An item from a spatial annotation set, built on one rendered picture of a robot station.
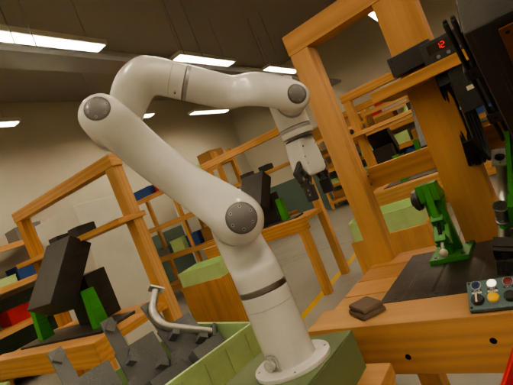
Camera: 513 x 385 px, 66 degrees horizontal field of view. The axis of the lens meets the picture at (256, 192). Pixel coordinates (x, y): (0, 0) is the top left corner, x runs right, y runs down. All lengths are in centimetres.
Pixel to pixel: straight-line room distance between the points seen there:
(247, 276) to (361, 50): 1102
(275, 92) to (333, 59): 1104
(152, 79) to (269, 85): 28
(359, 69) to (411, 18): 1012
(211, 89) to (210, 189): 25
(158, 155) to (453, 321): 82
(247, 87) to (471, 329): 79
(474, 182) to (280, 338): 97
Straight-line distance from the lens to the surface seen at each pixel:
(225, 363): 135
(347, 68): 1183
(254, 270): 92
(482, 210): 164
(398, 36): 164
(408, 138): 836
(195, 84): 101
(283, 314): 94
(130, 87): 103
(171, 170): 93
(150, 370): 151
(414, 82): 149
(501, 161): 130
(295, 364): 97
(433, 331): 116
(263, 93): 95
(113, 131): 92
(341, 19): 172
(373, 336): 122
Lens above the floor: 137
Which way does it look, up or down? level
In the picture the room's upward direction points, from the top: 22 degrees counter-clockwise
